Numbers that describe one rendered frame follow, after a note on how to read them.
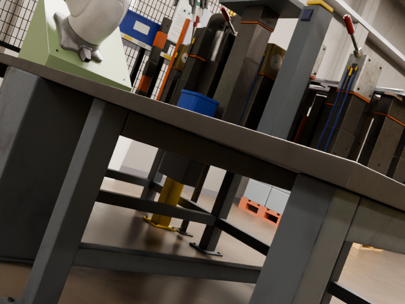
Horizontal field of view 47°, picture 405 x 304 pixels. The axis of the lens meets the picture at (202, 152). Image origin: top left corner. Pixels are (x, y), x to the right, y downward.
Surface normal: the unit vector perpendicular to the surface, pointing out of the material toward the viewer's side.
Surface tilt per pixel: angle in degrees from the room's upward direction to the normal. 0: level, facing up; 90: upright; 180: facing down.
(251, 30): 90
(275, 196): 90
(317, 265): 90
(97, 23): 129
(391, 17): 90
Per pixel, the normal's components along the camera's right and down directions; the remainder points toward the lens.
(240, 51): -0.76, -0.27
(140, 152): 0.61, 0.25
